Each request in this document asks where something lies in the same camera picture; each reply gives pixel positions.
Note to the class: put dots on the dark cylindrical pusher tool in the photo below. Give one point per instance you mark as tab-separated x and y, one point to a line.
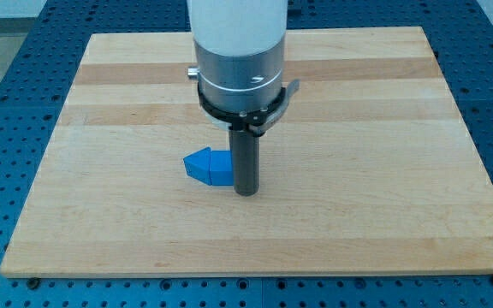
244	149

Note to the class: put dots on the wooden board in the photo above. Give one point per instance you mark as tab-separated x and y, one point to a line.
371	171

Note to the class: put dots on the blue pentagon block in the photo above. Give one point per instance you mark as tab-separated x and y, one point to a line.
212	167

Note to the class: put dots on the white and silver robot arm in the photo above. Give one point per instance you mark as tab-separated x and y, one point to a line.
239	46

